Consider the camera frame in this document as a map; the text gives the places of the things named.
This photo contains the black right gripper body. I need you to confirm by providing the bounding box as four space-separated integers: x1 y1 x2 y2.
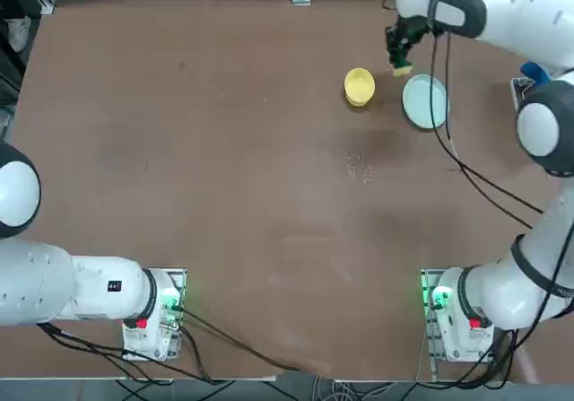
385 14 427 47

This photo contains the green and yellow sponge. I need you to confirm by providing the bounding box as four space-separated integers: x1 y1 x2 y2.
392 57 414 78

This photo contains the small yellow dish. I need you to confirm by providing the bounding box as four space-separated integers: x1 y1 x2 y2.
344 67 377 109

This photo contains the pale green round plate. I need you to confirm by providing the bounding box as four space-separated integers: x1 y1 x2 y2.
401 74 450 132

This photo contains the blue cloth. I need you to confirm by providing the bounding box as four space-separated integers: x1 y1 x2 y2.
519 61 553 84

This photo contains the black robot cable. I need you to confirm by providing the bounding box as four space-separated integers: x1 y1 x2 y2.
443 31 546 216
428 0 537 231

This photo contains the black base cable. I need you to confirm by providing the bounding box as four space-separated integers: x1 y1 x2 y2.
178 306 306 373

